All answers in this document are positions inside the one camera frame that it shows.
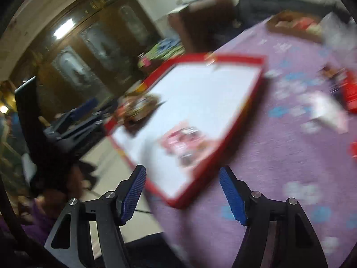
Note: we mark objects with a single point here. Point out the brown wooden headboard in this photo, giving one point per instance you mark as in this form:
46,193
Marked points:
203,22

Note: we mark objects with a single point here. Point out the white snack packet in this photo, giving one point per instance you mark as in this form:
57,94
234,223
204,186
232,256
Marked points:
326,113

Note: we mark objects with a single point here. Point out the pink snack packet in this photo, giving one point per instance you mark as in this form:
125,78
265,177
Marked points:
182,143

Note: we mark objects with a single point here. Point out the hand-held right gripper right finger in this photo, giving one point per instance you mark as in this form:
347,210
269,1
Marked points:
233,199

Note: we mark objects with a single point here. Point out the purple clothing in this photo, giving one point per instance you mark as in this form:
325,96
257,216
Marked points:
30,223

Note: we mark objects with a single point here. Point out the dark red snack packet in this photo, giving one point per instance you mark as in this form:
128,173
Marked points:
334,79

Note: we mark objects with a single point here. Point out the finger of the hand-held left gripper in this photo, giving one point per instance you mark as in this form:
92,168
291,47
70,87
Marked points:
89,129
81,110

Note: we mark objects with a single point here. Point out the red-rimmed white box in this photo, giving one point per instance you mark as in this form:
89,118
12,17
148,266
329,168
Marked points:
209,97

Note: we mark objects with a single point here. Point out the green patterned bedding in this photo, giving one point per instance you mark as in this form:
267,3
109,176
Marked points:
161,50

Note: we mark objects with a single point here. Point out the clear plastic bag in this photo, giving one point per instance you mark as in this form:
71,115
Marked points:
336,29

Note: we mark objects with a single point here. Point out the wooden tray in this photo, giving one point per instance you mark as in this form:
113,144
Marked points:
292,26

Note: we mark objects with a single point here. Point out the wooden cabinet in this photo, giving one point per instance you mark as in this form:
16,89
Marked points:
83,55

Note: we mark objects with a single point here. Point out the brown snack packet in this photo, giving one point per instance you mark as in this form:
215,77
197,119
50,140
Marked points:
138,111

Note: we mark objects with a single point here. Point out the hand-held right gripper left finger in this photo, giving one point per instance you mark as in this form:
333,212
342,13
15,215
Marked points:
135,196

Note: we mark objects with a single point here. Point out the purple floral blanket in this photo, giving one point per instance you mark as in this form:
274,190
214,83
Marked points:
279,156

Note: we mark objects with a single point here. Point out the dark sofa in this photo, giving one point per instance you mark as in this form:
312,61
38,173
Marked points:
279,5

